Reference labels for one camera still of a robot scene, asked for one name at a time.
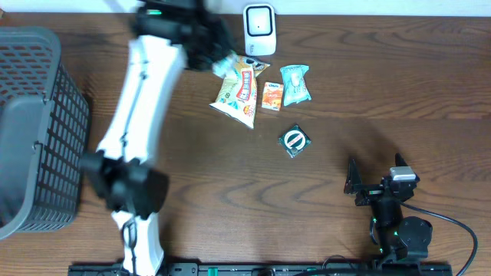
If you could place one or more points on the dark green round-label packet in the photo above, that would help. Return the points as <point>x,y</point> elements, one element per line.
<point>294,141</point>

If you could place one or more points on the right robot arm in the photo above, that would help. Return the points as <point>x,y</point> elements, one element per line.
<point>402,240</point>

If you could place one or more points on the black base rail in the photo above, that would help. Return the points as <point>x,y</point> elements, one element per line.
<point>331,268</point>

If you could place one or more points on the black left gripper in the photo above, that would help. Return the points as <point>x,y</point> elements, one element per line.
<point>226,45</point>

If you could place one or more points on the teal snack packet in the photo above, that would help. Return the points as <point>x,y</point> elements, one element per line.
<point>295,90</point>

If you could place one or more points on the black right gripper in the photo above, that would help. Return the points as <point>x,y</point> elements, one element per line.
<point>370,192</point>

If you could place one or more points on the grey plastic mesh basket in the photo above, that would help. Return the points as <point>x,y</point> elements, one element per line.
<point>45,121</point>

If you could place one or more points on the orange small box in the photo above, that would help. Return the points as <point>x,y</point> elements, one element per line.
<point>272,96</point>

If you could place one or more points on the white barcode scanner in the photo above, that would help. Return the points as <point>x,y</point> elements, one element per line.
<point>259,29</point>

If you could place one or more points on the yellow snack bag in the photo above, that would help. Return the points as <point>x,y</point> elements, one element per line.
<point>237,97</point>

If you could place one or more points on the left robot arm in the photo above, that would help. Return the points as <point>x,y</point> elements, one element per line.
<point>170,37</point>

